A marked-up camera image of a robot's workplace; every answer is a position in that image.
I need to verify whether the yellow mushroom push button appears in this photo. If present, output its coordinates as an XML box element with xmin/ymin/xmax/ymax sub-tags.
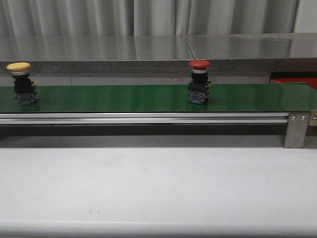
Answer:
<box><xmin>6</xmin><ymin>62</ymin><xmax>38</xmax><ymax>105</ymax></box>

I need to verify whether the right grey steel shelf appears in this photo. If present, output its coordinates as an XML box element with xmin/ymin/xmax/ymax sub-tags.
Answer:
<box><xmin>187</xmin><ymin>33</ymin><xmax>317</xmax><ymax>73</ymax></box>

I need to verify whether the grey steel shelf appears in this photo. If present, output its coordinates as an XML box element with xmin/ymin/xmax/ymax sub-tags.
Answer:
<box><xmin>0</xmin><ymin>36</ymin><xmax>193</xmax><ymax>75</ymax></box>
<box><xmin>187</xmin><ymin>33</ymin><xmax>317</xmax><ymax>73</ymax></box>

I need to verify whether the left grey steel shelf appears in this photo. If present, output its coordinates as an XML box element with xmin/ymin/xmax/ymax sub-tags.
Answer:
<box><xmin>0</xmin><ymin>36</ymin><xmax>193</xmax><ymax>75</ymax></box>

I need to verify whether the green conveyor belt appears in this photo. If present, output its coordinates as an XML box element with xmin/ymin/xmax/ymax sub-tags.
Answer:
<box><xmin>0</xmin><ymin>83</ymin><xmax>317</xmax><ymax>113</ymax></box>

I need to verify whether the red plastic bin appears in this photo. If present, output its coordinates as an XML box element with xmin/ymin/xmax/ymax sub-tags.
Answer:
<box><xmin>270</xmin><ymin>72</ymin><xmax>317</xmax><ymax>89</ymax></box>

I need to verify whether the grey pleated curtain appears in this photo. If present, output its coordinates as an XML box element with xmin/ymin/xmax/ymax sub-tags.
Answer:
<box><xmin>0</xmin><ymin>0</ymin><xmax>298</xmax><ymax>36</ymax></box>

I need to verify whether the steel conveyor support bracket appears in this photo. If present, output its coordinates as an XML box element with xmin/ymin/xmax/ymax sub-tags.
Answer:
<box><xmin>284</xmin><ymin>112</ymin><xmax>310</xmax><ymax>148</ymax></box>

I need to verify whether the aluminium conveyor side rail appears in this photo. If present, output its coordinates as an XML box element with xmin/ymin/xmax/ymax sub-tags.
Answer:
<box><xmin>0</xmin><ymin>112</ymin><xmax>289</xmax><ymax>125</ymax></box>

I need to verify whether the conveyor end bracket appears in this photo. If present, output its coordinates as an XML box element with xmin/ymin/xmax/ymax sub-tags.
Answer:
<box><xmin>307</xmin><ymin>110</ymin><xmax>317</xmax><ymax>136</ymax></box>

